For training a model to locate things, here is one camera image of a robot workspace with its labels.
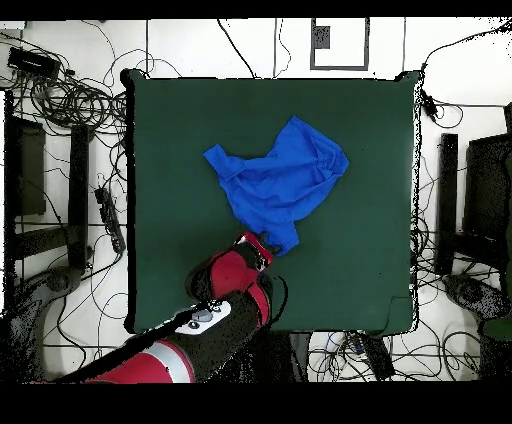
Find blue shirt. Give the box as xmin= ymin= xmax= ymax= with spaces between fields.
xmin=202 ymin=114 xmax=350 ymax=257

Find dark flat panel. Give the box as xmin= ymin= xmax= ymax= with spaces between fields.
xmin=463 ymin=133 xmax=512 ymax=241
xmin=4 ymin=115 xmax=47 ymax=217

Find dark green table cloth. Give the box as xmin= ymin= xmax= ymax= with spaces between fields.
xmin=121 ymin=66 xmax=421 ymax=336

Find long black power strip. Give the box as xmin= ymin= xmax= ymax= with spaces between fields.
xmin=357 ymin=333 xmax=397 ymax=381

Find black power strip with sockets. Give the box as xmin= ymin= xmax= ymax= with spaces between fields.
xmin=93 ymin=186 xmax=127 ymax=254

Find black upright stand bar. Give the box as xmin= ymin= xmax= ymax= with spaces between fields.
xmin=435 ymin=132 xmax=459 ymax=276
xmin=67 ymin=124 xmax=91 ymax=269

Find grey stand foot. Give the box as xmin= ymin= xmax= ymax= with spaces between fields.
xmin=442 ymin=273 xmax=509 ymax=321
xmin=39 ymin=265 xmax=83 ymax=299

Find black power adapter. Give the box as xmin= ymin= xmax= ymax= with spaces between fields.
xmin=419 ymin=89 xmax=441 ymax=123

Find black rectangular device box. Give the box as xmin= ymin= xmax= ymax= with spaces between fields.
xmin=6 ymin=46 xmax=62 ymax=79

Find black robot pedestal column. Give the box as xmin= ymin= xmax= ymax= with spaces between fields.
xmin=227 ymin=331 xmax=311 ymax=383

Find grey square floor frame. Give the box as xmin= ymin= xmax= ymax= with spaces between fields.
xmin=309 ymin=17 xmax=371 ymax=72

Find thick black floor cable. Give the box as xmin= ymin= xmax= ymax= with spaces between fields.
xmin=216 ymin=18 xmax=257 ymax=79

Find black cable tangle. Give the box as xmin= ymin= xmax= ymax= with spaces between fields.
xmin=0 ymin=31 xmax=129 ymax=137

